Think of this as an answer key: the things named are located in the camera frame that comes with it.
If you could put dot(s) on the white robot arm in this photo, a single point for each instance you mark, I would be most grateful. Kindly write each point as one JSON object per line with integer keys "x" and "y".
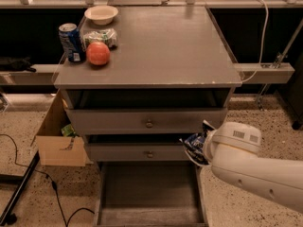
{"x": 232, "y": 151}

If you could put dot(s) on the red apple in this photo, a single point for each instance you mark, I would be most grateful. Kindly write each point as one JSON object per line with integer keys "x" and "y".
{"x": 98, "y": 53}

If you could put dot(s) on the blue soda can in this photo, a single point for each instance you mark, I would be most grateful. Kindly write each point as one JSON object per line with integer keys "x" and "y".
{"x": 72, "y": 42}

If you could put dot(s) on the grey open bottom drawer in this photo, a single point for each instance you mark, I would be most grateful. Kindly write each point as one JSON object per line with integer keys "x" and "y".
{"x": 150, "y": 194}

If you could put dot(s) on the cardboard box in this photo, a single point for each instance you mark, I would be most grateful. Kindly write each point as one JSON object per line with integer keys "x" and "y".
{"x": 55, "y": 147}

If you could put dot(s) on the black object on ledge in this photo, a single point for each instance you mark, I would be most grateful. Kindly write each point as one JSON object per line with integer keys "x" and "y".
{"x": 16, "y": 64}

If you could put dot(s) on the white bowl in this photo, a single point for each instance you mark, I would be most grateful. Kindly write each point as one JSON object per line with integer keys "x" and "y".
{"x": 101, "y": 15}

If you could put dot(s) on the grey middle drawer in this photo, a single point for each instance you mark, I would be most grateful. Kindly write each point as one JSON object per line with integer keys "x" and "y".
{"x": 135, "y": 152}

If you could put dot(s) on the grey top drawer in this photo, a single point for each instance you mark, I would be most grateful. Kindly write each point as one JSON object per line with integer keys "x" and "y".
{"x": 138, "y": 121}

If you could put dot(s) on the black metal floor bar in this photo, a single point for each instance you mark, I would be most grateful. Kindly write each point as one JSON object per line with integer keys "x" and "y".
{"x": 20, "y": 182}

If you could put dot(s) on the green packet in box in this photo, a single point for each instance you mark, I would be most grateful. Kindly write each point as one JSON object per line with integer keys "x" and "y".
{"x": 68, "y": 131}

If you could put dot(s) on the grey drawer cabinet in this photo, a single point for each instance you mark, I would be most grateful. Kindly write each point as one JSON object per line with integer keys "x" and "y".
{"x": 166, "y": 58}

